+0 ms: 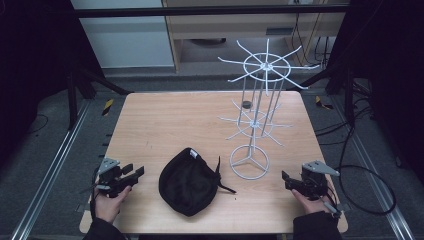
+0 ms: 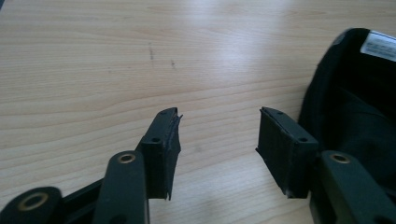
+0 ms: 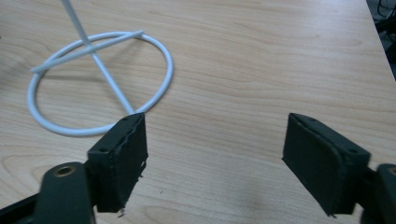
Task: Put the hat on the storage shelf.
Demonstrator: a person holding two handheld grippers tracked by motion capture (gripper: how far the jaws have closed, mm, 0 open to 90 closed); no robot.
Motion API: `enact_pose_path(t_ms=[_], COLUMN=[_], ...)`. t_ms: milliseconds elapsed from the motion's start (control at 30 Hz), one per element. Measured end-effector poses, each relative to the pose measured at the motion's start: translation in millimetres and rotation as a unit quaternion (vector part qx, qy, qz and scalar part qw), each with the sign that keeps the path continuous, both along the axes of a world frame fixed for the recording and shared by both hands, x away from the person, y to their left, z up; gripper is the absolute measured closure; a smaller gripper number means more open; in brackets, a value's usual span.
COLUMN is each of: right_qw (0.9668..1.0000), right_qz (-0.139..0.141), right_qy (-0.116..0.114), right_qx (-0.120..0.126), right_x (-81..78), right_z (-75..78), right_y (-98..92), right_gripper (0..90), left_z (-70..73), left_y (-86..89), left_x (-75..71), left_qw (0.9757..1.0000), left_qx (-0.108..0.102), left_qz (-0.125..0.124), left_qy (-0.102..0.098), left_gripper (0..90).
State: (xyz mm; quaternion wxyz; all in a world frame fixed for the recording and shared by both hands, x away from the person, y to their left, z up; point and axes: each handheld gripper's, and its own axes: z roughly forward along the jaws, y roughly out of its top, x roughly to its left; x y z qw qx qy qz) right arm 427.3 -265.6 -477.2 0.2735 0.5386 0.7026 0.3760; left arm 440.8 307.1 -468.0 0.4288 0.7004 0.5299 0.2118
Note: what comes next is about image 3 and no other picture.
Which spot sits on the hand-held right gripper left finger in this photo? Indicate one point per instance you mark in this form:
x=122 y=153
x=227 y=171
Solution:
x=120 y=168

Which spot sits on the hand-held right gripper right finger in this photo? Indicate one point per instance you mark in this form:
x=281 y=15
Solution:
x=323 y=165

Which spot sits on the dark room equipment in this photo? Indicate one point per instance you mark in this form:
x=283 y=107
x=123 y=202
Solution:
x=385 y=31

